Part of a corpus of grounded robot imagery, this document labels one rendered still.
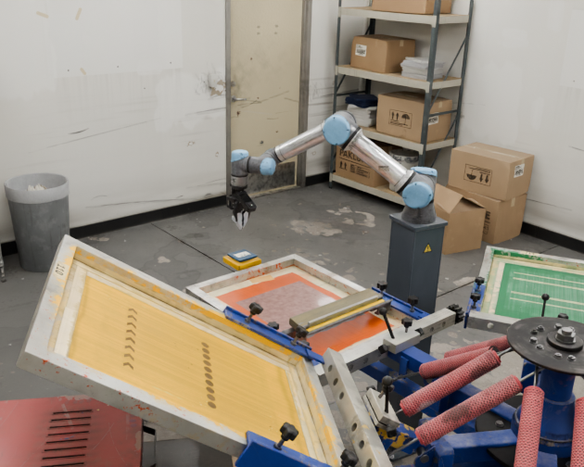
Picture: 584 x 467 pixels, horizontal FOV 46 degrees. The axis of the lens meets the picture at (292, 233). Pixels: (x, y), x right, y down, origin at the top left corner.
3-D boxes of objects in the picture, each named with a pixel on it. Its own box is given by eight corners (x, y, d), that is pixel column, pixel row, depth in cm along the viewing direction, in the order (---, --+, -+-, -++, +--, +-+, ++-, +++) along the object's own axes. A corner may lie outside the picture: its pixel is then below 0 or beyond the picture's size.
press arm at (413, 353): (387, 357, 235) (387, 344, 233) (399, 351, 238) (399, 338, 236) (426, 379, 222) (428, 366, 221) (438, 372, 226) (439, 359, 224)
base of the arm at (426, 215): (421, 210, 313) (423, 189, 309) (443, 220, 301) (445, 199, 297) (394, 215, 306) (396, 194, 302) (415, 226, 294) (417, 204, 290)
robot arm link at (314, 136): (353, 101, 298) (260, 147, 318) (348, 106, 289) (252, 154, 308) (365, 125, 301) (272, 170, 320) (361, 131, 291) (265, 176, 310)
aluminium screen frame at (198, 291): (185, 295, 282) (184, 286, 280) (294, 261, 317) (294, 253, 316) (312, 382, 226) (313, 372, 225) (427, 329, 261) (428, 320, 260)
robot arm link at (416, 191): (440, 185, 289) (339, 104, 289) (438, 195, 276) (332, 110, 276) (422, 206, 295) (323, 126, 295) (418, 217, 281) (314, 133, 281)
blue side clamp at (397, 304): (363, 305, 281) (364, 289, 278) (372, 301, 284) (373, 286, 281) (420, 334, 260) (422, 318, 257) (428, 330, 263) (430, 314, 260)
